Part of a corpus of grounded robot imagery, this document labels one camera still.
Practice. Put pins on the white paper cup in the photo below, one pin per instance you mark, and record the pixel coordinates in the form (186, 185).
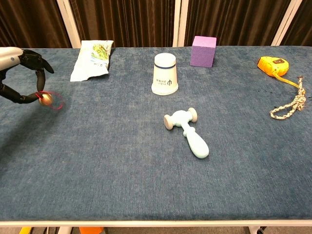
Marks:
(164, 75)

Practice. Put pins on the purple foam cube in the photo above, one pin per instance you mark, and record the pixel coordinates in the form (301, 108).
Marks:
(202, 54)

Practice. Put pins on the white screen frame post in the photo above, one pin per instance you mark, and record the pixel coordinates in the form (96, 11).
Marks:
(285, 24)
(183, 24)
(176, 24)
(69, 24)

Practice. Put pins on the yellow object under table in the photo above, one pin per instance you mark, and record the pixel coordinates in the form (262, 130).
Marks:
(25, 230)

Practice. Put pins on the light blue toy hammer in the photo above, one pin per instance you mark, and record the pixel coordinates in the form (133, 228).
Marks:
(195, 141)

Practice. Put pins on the yellow tape measure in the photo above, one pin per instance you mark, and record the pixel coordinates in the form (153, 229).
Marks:
(273, 65)

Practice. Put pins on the blue velvet table cloth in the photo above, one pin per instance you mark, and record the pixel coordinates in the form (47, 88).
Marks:
(122, 170)

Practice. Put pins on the white table frame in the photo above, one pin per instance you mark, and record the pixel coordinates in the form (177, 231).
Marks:
(156, 223)

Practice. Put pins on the white green snack bag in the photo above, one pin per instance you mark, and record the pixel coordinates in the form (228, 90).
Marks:
(90, 63)

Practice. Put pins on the orange object under table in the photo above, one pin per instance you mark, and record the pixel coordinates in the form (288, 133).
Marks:
(91, 230)

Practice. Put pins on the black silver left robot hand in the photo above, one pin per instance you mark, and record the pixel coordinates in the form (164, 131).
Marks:
(29, 58)

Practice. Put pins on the dark brown curtain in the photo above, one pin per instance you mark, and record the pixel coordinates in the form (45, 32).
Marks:
(126, 22)

